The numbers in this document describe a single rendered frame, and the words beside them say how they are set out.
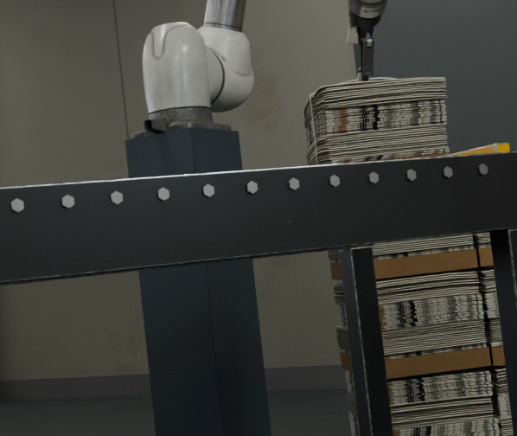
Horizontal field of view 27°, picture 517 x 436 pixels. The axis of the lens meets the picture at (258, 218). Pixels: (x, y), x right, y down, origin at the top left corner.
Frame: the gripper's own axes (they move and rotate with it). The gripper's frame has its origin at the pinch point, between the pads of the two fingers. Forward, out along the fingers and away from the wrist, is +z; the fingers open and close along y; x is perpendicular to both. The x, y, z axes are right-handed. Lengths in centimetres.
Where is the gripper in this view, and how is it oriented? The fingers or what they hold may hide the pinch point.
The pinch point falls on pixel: (357, 60)
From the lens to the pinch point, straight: 276.8
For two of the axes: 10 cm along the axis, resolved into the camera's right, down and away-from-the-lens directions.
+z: -0.3, 5.2, 8.6
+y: 1.3, 8.5, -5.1
